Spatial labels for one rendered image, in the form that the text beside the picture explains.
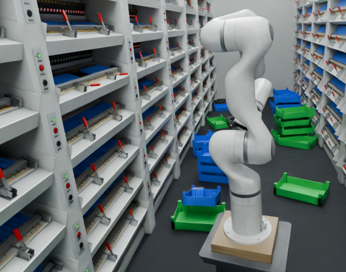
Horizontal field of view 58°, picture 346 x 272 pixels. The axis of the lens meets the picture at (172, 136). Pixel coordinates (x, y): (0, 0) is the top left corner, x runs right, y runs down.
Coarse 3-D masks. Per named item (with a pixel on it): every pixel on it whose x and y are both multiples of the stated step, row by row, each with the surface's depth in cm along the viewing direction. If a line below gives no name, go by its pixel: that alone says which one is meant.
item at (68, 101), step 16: (64, 64) 128; (96, 64) 154; (112, 64) 152; (128, 64) 150; (112, 80) 136; (128, 80) 153; (64, 96) 104; (80, 96) 109; (96, 96) 122; (64, 112) 102
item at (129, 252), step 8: (168, 176) 240; (168, 184) 233; (160, 192) 217; (160, 200) 213; (144, 232) 182; (136, 240) 169; (128, 248) 163; (136, 248) 169; (128, 256) 159; (120, 264) 152
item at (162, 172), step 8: (168, 152) 239; (160, 160) 227; (168, 160) 236; (160, 168) 219; (168, 168) 224; (152, 176) 204; (160, 176) 211; (152, 184) 199; (160, 184) 202; (152, 192) 183
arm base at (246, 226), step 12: (240, 204) 115; (252, 204) 114; (240, 216) 117; (252, 216) 116; (228, 228) 125; (240, 228) 119; (252, 228) 118; (264, 228) 120; (240, 240) 118; (252, 240) 117; (264, 240) 117
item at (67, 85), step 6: (102, 72) 135; (114, 72) 147; (78, 78) 118; (84, 78) 120; (90, 78) 125; (96, 78) 130; (102, 78) 131; (60, 84) 107; (66, 84) 108; (72, 84) 112; (60, 90) 106
